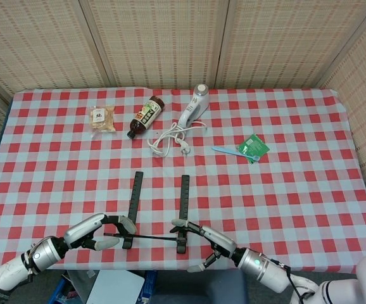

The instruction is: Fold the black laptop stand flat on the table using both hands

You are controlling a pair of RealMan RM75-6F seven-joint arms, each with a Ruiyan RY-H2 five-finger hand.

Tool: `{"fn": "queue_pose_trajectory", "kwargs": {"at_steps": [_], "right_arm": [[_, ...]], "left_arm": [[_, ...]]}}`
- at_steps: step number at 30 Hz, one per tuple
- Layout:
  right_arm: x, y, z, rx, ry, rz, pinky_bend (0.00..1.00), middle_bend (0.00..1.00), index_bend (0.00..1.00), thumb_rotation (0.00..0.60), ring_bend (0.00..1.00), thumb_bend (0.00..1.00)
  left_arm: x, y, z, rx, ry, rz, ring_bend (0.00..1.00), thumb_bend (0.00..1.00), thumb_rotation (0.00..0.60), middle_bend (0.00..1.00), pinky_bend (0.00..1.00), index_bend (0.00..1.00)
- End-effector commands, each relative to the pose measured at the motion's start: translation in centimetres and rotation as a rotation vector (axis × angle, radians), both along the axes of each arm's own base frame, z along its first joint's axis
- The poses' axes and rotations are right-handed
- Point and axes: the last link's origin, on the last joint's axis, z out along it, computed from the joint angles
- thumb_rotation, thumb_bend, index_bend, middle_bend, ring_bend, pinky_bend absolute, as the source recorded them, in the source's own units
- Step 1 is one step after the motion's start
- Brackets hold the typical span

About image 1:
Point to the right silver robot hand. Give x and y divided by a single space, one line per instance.
221 242

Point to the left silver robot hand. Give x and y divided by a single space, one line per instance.
81 232

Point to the black folding laptop stand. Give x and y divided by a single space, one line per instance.
137 196

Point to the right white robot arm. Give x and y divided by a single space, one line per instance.
259 266

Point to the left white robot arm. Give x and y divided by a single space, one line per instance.
40 256

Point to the red and blue checkered tablecloth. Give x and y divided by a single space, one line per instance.
297 206

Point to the blue plastic crate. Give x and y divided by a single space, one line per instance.
61 289

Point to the white flat board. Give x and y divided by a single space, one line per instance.
116 286

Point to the light blue toothbrush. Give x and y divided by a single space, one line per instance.
224 150

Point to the green foil sachet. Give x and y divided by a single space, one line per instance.
254 145

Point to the clear snack bag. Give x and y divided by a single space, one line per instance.
102 118

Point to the brown tea bottle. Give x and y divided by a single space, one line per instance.
145 117

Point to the white handheld steam iron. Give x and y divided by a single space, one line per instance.
192 107

